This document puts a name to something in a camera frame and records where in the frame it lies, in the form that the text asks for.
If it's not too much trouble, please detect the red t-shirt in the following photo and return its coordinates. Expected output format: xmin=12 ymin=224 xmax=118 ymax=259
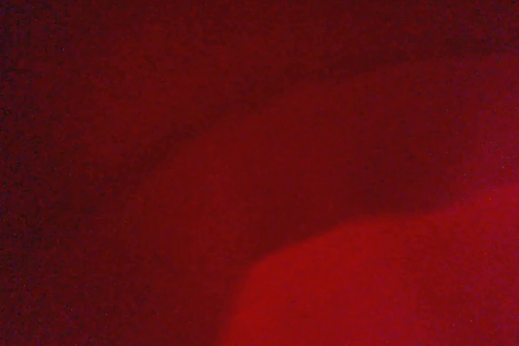
xmin=0 ymin=0 xmax=519 ymax=346

